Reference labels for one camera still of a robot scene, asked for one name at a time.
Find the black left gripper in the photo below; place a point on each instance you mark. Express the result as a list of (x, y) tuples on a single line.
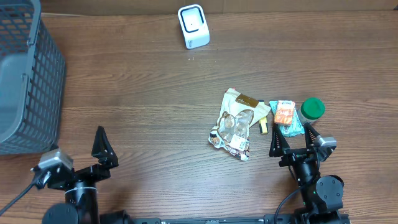
[(88, 173)]

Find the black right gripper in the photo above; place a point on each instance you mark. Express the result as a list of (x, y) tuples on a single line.
[(292, 155)]

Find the teal wet wipes pack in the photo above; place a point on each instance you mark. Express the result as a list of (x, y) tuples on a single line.
[(294, 129)]

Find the orange Kleenex tissue pack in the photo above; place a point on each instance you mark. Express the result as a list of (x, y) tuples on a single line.
[(284, 113)]

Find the green lid jar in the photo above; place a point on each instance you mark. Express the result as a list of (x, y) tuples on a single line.
[(311, 110)]

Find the yellow highlighter pen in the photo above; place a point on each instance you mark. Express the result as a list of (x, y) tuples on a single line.
[(263, 126)]

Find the brown snack pouch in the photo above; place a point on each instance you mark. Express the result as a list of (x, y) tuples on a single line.
[(238, 113)]

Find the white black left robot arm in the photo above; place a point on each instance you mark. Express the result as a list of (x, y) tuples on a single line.
[(79, 186)]

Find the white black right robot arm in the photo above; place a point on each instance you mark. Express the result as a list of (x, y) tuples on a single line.
[(322, 195)]

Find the white barcode scanner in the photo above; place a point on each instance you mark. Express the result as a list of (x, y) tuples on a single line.
[(194, 26)]

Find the dark grey mesh basket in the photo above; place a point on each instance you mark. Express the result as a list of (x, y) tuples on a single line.
[(33, 74)]

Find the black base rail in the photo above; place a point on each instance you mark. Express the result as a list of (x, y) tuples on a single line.
[(211, 221)]

